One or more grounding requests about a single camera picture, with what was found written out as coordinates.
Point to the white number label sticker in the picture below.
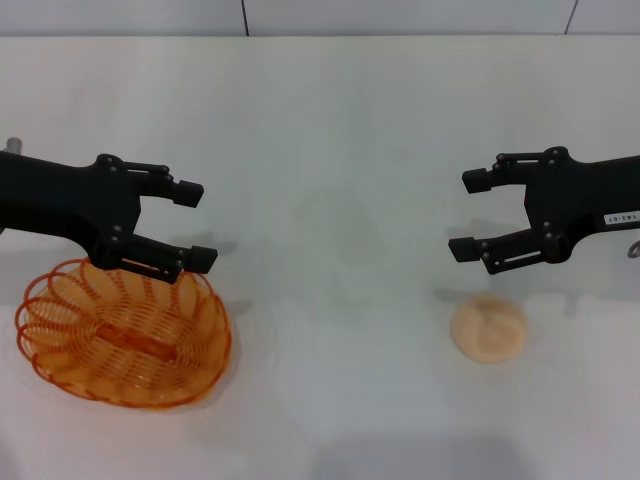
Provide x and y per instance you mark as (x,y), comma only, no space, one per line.
(622,218)

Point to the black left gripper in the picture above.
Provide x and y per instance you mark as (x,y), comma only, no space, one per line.
(60,200)

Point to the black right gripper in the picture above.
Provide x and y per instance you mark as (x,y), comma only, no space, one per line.
(575,200)

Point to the round beige bread bun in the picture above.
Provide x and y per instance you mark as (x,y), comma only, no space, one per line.
(489,330)

